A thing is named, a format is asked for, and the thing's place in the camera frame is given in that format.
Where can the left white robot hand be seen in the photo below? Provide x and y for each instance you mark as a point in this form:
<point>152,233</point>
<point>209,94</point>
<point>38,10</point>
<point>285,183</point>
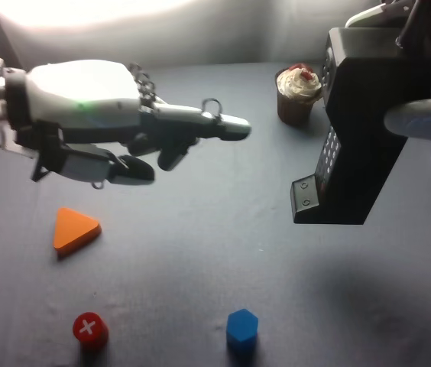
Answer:
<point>81,91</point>

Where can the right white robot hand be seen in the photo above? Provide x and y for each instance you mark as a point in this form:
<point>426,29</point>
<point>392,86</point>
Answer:
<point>422,118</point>

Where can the black toy phone with antenna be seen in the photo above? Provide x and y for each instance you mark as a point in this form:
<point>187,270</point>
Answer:
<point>364,114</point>

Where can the toy cupcake with red heart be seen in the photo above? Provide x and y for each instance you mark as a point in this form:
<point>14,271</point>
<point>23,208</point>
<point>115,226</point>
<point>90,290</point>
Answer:
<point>299,91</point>

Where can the white fabric backdrop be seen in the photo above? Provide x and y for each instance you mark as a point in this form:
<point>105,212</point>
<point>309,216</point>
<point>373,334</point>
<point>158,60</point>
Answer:
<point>200,30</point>

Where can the orange triangle block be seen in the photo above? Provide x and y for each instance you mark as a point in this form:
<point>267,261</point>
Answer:
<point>72,229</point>

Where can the grey table cloth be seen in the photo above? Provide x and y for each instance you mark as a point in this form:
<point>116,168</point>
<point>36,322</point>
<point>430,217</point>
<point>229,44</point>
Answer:
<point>200,248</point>

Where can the red cylinder block white cross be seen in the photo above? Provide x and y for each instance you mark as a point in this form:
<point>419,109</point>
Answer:
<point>87,329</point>

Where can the blue hexagon block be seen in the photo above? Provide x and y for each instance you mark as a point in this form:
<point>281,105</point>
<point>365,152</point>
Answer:
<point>241,327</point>

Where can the black wrist camera white bracket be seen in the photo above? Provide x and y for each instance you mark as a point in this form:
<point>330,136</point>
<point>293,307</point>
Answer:
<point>45,153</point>

